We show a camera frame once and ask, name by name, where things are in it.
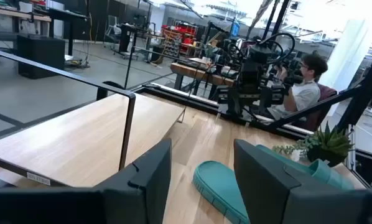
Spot wooden shelf with black rails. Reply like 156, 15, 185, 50
0, 29, 213, 191

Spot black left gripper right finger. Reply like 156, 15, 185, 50
233, 139, 317, 224

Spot wooden workbench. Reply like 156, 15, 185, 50
0, 2, 53, 35

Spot black looping arm cable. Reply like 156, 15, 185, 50
259, 32, 296, 66

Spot potted green succulent plant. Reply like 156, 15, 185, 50
272, 121, 355, 168

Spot black desk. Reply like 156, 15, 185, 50
45, 7, 90, 57

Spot red parts rack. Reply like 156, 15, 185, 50
160, 22, 200, 58

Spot maroon chair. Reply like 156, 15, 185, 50
293, 83, 338, 132

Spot black cabinet box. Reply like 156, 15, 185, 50
16, 34, 67, 80

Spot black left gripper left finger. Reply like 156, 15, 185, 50
94, 138, 173, 224

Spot person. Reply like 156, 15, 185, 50
266, 52, 330, 122

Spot black hand-held control device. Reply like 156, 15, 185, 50
271, 58, 305, 96

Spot wooden background table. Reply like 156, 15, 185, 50
170, 60, 236, 100

